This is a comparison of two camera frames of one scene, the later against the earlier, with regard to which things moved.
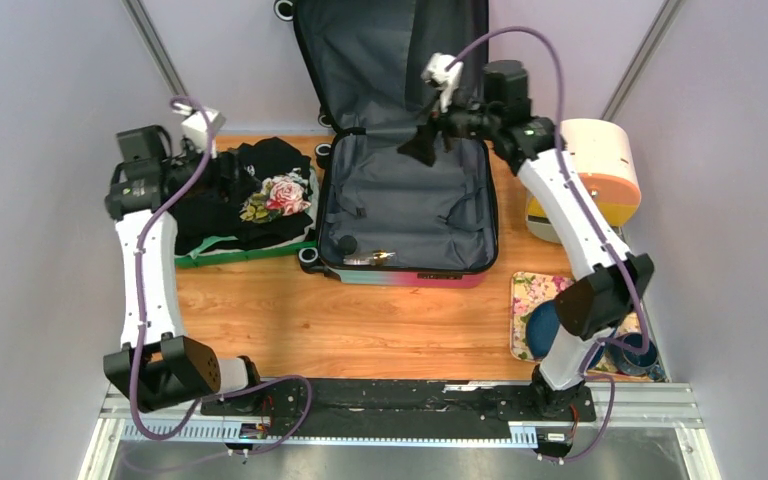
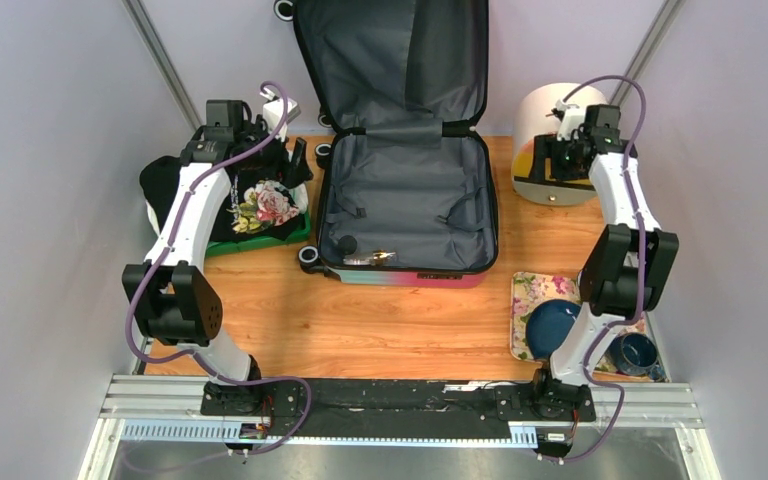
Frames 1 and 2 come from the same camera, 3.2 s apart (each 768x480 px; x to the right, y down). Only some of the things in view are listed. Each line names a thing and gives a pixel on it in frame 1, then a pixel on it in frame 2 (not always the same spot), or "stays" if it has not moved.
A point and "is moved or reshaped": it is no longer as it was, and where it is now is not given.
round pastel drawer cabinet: x=603 y=155 is moved or reshaped
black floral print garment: x=280 y=206 stays
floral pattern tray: x=528 y=289 stays
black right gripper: x=421 y=145 -> x=547 y=146
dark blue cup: x=633 y=362 stays
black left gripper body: x=213 y=186 -> x=269 y=161
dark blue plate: x=542 y=326 stays
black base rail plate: x=411 y=403 stays
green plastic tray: x=189 y=260 -> x=221 y=248
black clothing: x=217 y=222 is moved or reshaped
